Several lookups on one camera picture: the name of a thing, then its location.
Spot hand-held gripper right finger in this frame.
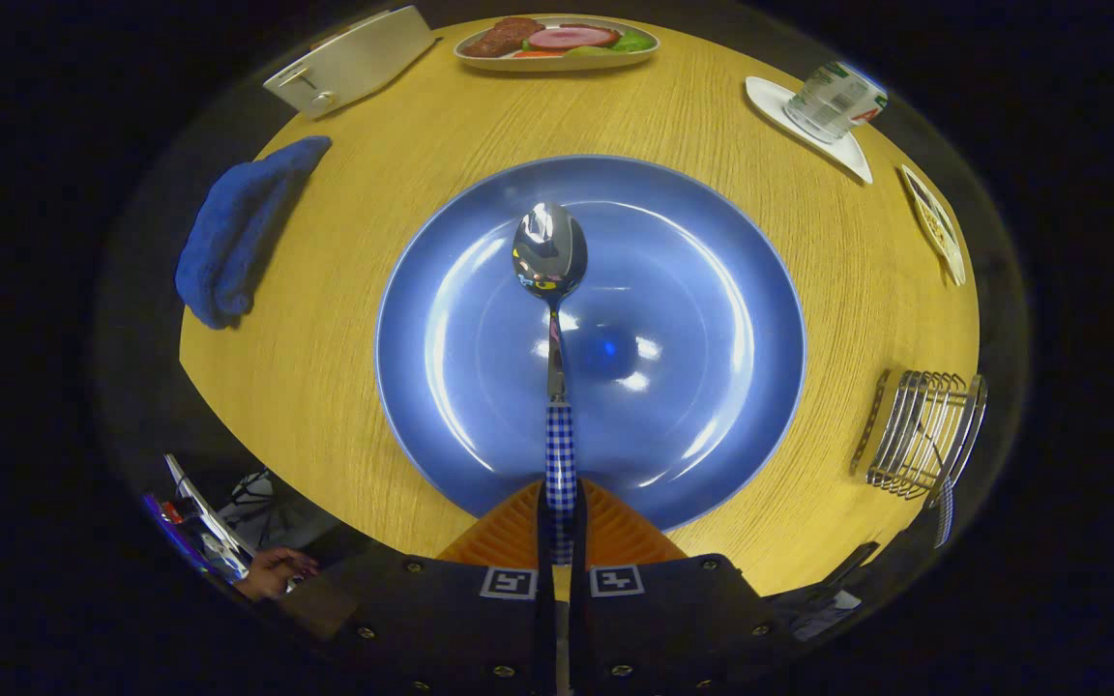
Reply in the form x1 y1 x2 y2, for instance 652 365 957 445
569 478 780 696

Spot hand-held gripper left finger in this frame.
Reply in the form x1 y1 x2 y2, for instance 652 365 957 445
344 480 558 696

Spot spoon with checkered handle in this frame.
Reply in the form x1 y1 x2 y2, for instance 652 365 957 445
513 201 589 566

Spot fork with checkered handle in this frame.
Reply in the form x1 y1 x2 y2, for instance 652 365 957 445
920 425 956 549

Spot person's khaki trousers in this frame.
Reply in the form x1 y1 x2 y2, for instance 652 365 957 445
277 575 365 639

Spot blue round plate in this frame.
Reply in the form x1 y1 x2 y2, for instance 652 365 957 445
375 155 807 533

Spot laptop with colourful screen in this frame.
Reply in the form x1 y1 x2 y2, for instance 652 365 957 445
143 452 258 586

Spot blue folded cloth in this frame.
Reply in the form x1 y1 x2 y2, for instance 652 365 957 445
175 135 333 331

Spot white divided dish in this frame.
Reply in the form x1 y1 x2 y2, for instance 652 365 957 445
900 164 967 287

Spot grey food plate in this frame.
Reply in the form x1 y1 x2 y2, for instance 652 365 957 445
454 14 660 73

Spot white square coaster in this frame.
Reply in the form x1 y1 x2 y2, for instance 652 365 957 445
746 76 874 185

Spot pink ham slice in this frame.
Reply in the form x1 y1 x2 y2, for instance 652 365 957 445
528 25 621 52

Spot brown sausage patty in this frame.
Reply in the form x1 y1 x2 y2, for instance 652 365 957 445
461 16 543 59

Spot white bottle with green label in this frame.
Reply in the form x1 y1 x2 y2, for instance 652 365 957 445
784 61 889 144

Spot white toaster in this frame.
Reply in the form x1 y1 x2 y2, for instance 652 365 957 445
263 5 437 121

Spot metal wire cutlery basket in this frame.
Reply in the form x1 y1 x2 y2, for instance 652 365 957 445
850 369 988 501

